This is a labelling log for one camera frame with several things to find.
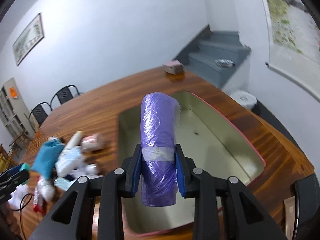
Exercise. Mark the teal plastic soap box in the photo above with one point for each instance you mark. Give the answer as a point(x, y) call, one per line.
point(24, 166)

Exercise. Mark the blue cloth pouch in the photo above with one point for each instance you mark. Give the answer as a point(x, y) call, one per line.
point(47, 157)

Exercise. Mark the framed landscape painting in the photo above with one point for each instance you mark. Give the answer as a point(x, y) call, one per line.
point(28, 39)

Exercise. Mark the grey staircase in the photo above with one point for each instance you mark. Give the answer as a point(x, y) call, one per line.
point(199, 55)

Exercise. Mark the black metal chair near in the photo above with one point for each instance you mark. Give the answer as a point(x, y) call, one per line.
point(38, 115)

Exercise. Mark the grey cabinet with orange note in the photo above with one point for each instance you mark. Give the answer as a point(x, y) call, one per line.
point(14, 112)

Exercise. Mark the hanging scroll painting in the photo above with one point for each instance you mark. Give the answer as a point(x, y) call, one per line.
point(294, 43)

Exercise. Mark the white printed mask packet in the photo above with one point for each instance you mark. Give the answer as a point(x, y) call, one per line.
point(69, 159)

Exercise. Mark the brown card deck box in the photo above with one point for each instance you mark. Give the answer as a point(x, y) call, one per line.
point(173, 67)

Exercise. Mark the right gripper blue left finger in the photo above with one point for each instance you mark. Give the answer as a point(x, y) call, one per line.
point(133, 172)

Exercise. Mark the white red bandage roll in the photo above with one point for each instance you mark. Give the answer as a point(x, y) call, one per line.
point(92, 143)

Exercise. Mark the white plastic bucket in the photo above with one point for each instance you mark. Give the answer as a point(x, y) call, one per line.
point(245, 99)

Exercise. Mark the red snack packet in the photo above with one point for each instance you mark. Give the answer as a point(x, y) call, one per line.
point(39, 204)

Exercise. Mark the black metal chair far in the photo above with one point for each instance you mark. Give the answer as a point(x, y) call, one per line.
point(65, 94)

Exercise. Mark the clear plastic bag bundle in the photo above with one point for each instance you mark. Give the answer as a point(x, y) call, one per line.
point(46, 189)

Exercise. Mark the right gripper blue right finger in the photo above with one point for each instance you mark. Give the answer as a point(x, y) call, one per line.
point(184, 168)

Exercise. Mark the foil tray on stairs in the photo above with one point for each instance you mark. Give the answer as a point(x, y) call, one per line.
point(224, 63)

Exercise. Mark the small white plastic bag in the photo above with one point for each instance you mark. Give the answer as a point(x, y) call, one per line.
point(89, 170)

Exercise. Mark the purple garbage bag roll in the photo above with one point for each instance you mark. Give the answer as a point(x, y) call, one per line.
point(159, 118)

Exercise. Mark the white cream tube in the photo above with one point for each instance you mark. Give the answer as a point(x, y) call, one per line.
point(74, 141)

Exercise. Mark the black metal chair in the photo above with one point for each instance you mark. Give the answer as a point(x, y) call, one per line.
point(38, 115)
point(65, 94)

